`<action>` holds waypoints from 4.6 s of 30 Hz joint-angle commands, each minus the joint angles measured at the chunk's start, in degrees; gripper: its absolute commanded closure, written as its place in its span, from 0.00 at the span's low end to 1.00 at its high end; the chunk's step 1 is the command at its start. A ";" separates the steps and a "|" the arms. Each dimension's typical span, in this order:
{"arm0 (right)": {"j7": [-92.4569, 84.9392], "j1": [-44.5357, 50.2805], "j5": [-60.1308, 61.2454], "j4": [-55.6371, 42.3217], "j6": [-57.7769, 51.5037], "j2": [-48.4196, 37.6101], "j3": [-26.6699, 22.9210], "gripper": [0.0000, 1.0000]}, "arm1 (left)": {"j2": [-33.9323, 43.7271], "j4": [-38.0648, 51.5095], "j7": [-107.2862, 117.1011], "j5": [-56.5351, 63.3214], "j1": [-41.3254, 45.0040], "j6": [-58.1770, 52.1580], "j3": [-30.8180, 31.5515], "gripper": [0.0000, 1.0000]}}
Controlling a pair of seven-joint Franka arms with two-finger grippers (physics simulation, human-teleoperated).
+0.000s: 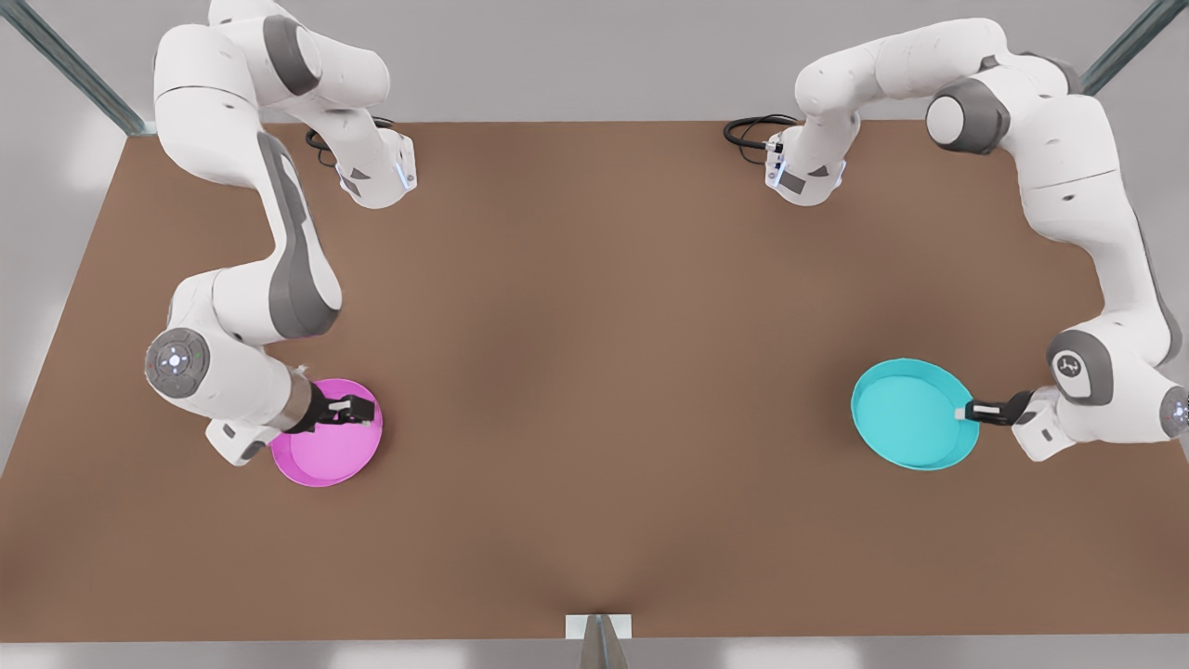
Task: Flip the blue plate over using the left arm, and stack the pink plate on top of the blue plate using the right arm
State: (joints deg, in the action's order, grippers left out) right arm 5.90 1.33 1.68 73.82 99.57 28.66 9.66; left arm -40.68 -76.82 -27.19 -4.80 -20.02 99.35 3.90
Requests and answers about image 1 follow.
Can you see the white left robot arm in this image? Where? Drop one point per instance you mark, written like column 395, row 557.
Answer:
column 1068, row 177

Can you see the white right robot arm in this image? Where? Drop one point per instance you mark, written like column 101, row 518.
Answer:
column 223, row 111

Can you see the pink plate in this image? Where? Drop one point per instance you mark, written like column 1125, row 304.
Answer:
column 334, row 444

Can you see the silver frame post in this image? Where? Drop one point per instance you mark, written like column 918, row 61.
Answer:
column 599, row 641
column 70, row 60
column 1129, row 42

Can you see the blue plate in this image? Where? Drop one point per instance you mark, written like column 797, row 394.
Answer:
column 908, row 413

